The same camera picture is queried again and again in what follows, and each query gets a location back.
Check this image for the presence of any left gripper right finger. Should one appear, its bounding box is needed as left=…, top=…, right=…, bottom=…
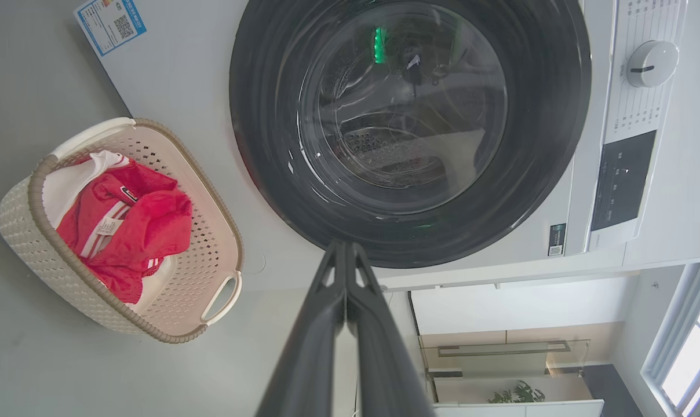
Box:
left=345, top=242, right=438, bottom=417

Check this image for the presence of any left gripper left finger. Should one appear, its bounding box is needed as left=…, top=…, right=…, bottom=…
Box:
left=256, top=240, right=348, bottom=417

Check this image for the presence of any red and white garment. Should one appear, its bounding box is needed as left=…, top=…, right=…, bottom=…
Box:
left=42, top=151, right=193, bottom=306

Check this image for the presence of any round glass washer door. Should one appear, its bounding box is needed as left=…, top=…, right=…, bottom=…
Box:
left=229, top=0, right=592, bottom=269

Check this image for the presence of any cream perforated laundry basket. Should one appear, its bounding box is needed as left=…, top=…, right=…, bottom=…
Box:
left=0, top=118, right=245, bottom=345

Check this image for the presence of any white front-load washing machine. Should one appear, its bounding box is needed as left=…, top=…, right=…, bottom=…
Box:
left=75, top=0, right=700, bottom=292

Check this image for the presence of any white plastic appliance dial knob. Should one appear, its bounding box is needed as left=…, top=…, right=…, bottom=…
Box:
left=626, top=40, right=680, bottom=89

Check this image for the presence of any green potted plant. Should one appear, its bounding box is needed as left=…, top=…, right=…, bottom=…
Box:
left=487, top=381, right=546, bottom=404

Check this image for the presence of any dark QR code sticker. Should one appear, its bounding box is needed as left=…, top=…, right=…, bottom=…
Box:
left=548, top=223, right=567, bottom=257

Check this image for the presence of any blue energy label sticker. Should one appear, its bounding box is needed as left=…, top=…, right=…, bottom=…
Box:
left=74, top=0, right=148, bottom=57

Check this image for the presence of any window with white frame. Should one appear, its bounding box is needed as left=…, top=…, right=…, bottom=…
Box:
left=643, top=261, right=700, bottom=417

